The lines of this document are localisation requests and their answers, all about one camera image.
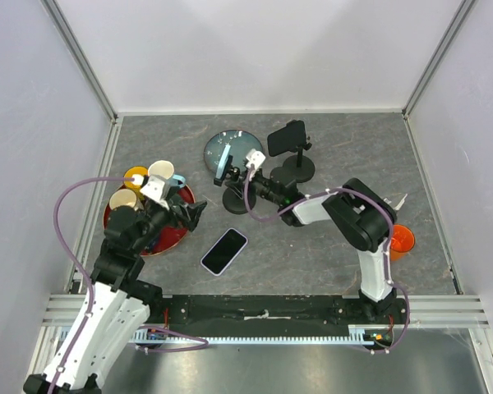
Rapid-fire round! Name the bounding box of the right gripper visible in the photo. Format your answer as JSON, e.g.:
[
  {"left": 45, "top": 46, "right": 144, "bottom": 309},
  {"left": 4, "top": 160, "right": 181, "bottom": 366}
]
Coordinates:
[{"left": 226, "top": 165, "right": 283, "bottom": 206}]

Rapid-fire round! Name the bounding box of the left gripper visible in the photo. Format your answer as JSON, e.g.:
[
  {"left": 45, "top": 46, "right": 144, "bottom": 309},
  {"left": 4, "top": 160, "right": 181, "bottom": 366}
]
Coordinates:
[{"left": 131, "top": 186, "right": 207, "bottom": 253}]

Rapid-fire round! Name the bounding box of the black phone stand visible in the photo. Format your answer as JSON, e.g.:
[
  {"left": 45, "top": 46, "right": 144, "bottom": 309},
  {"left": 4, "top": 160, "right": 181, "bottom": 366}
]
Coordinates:
[
  {"left": 222, "top": 167, "right": 247, "bottom": 215},
  {"left": 267, "top": 136, "right": 316, "bottom": 183}
]

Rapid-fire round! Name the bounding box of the light blue phone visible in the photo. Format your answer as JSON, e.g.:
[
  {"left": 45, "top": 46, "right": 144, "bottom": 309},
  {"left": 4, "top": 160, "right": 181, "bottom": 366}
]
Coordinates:
[{"left": 214, "top": 144, "right": 233, "bottom": 186}]

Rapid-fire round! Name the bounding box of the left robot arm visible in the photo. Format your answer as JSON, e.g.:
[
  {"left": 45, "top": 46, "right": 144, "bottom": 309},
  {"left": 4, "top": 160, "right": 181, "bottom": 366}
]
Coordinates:
[{"left": 23, "top": 194, "right": 207, "bottom": 393}]

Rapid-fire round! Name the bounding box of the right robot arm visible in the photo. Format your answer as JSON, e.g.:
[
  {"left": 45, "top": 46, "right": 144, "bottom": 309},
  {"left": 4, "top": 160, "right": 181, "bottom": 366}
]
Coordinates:
[{"left": 214, "top": 166, "right": 397, "bottom": 323}]

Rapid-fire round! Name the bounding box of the lilac case phone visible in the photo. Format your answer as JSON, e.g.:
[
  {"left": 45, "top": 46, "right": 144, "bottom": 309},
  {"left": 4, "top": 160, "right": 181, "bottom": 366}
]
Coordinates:
[{"left": 200, "top": 228, "right": 248, "bottom": 277}]

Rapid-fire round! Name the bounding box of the black phone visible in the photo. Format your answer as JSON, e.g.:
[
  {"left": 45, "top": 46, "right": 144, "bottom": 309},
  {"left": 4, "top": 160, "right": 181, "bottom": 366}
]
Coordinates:
[{"left": 267, "top": 120, "right": 308, "bottom": 157}]

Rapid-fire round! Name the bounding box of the white folding phone stand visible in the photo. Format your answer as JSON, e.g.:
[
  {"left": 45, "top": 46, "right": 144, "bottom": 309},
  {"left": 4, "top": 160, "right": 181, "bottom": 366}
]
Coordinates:
[{"left": 383, "top": 194, "right": 408, "bottom": 212}]

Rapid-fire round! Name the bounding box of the red round tray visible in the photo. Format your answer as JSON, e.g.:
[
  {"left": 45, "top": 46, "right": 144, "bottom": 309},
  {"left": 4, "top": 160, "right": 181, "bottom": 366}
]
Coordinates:
[{"left": 103, "top": 182, "right": 197, "bottom": 258}]

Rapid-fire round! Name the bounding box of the blue ceramic plate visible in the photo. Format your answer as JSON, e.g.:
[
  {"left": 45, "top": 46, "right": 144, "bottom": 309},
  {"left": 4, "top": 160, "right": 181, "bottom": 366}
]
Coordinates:
[{"left": 203, "top": 129, "right": 264, "bottom": 173}]

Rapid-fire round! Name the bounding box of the white light-blue mug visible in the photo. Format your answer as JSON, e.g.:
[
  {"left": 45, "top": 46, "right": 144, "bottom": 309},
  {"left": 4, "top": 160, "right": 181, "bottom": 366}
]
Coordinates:
[{"left": 148, "top": 160, "right": 186, "bottom": 189}]

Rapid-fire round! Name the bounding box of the yellow mug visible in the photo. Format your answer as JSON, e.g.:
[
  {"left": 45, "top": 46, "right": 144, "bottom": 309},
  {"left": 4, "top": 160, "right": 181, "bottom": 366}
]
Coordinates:
[{"left": 123, "top": 166, "right": 148, "bottom": 192}]

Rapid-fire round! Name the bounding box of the cream cup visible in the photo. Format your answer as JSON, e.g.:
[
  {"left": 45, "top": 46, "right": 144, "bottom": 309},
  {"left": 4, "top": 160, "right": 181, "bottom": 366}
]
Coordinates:
[{"left": 108, "top": 189, "right": 143, "bottom": 211}]

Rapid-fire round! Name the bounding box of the orange mug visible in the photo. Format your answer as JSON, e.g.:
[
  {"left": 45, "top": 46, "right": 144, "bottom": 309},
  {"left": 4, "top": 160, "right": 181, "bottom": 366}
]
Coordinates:
[{"left": 389, "top": 224, "right": 416, "bottom": 261}]

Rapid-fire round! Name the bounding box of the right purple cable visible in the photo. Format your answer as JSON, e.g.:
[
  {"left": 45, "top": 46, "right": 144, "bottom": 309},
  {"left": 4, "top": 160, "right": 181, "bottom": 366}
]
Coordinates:
[{"left": 244, "top": 166, "right": 412, "bottom": 356}]

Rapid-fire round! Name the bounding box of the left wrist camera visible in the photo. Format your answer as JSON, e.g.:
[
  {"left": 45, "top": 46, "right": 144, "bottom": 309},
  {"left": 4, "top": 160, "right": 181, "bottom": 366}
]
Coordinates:
[{"left": 141, "top": 176, "right": 170, "bottom": 204}]

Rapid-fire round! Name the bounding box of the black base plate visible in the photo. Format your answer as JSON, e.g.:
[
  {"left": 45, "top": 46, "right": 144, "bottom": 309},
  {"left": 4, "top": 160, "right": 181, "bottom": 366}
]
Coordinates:
[{"left": 149, "top": 295, "right": 408, "bottom": 338}]

